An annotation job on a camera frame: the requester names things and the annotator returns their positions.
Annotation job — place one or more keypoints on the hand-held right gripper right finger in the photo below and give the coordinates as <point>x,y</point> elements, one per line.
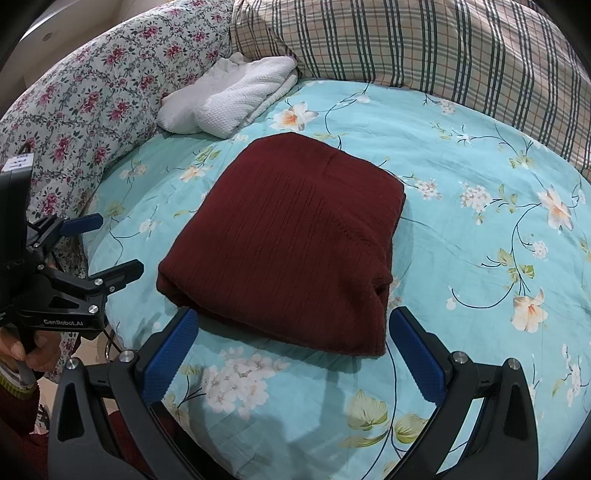
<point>418,355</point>

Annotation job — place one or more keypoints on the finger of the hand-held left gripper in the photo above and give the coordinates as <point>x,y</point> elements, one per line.
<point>115,272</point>
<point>85,224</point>

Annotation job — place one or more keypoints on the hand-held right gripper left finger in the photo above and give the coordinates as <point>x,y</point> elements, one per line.
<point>171,364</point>

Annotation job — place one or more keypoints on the dark red knit sweater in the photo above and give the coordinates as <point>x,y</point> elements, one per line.
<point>286,230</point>

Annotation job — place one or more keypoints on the person's left forearm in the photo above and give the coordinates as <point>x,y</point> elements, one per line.
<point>18,415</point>

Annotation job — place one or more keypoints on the person's left hand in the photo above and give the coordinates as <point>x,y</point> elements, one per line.
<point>44,357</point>

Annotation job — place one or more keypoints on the light blue floral bed sheet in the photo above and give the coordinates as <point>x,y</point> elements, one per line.
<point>438,254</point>

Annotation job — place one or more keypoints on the pink floral pillow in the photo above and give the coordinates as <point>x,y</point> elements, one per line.
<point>92,92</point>

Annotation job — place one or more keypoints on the white folded towel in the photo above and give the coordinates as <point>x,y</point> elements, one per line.
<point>231,101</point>

